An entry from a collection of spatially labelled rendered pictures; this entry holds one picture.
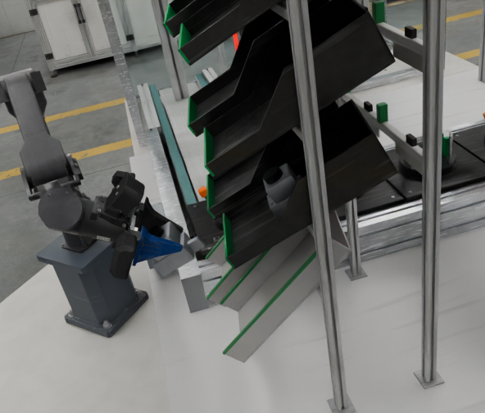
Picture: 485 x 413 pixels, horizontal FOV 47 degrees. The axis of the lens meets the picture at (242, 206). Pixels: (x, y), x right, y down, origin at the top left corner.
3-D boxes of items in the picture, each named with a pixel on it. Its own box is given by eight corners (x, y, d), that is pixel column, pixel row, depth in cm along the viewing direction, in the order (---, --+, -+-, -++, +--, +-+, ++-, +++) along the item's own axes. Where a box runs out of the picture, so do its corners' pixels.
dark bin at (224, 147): (214, 179, 77) (181, 139, 74) (212, 139, 88) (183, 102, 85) (396, 61, 70) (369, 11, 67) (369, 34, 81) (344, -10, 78)
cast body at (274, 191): (279, 222, 87) (255, 191, 83) (275, 208, 90) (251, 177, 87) (326, 193, 85) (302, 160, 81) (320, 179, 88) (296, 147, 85)
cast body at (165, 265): (163, 277, 91) (135, 249, 87) (164, 260, 94) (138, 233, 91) (205, 252, 89) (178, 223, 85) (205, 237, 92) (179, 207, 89)
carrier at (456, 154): (406, 205, 134) (405, 159, 127) (364, 163, 154) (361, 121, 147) (498, 179, 137) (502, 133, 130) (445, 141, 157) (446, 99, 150)
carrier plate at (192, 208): (204, 262, 128) (201, 255, 127) (188, 211, 148) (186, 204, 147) (303, 234, 131) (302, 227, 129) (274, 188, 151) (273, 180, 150)
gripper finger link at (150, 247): (131, 267, 85) (140, 236, 82) (133, 252, 88) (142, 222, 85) (176, 276, 86) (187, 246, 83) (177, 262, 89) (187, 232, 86)
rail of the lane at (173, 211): (190, 313, 128) (179, 276, 122) (151, 155, 203) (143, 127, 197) (214, 306, 128) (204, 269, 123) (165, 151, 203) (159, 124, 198)
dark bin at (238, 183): (215, 220, 98) (189, 190, 95) (213, 183, 109) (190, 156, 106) (355, 133, 91) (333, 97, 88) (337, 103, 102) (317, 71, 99)
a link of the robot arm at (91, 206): (69, 270, 80) (76, 237, 77) (89, 201, 95) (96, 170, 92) (126, 282, 82) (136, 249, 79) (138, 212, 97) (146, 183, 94)
